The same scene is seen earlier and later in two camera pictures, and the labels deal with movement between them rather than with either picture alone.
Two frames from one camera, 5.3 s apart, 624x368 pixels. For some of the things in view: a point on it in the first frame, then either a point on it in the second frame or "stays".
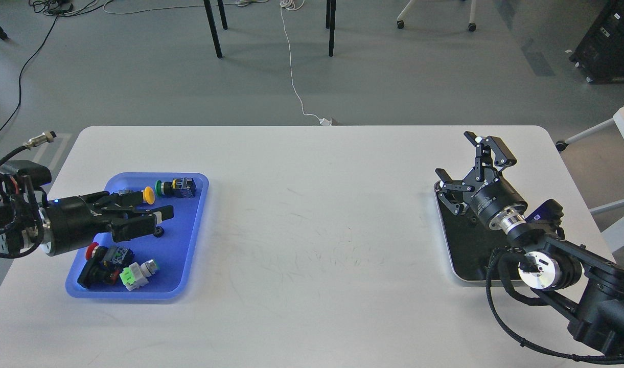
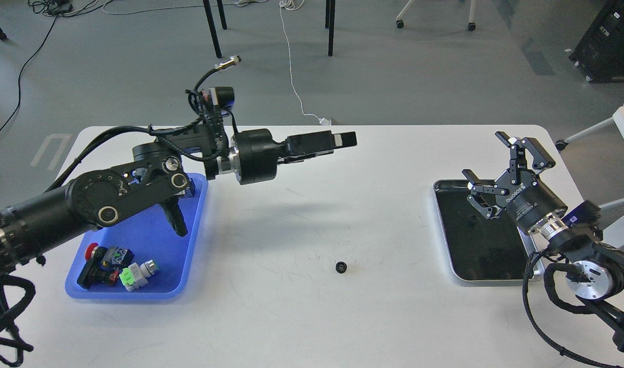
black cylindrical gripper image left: x=72 y=223 → x=256 y=154
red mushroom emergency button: x=104 y=265 stays
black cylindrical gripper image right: x=484 y=166 → x=536 y=204
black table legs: x=216 y=40 stays
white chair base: x=472 y=26 stays
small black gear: x=160 y=231 → x=341 y=267
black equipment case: x=610 y=49 stays
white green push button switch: x=136 y=276 stays
